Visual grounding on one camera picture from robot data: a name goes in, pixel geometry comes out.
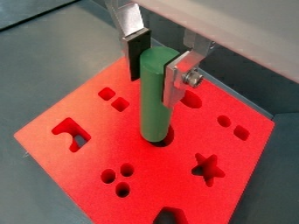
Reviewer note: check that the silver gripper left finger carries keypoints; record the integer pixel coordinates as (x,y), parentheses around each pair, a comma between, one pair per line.
(134,35)

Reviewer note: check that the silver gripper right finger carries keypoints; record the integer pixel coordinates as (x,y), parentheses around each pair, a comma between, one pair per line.
(181,71)

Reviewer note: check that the green round cylinder peg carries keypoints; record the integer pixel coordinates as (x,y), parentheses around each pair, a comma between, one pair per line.
(155,115)

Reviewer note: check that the red foam shape board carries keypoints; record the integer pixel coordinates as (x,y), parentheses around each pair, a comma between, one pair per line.
(122,179)

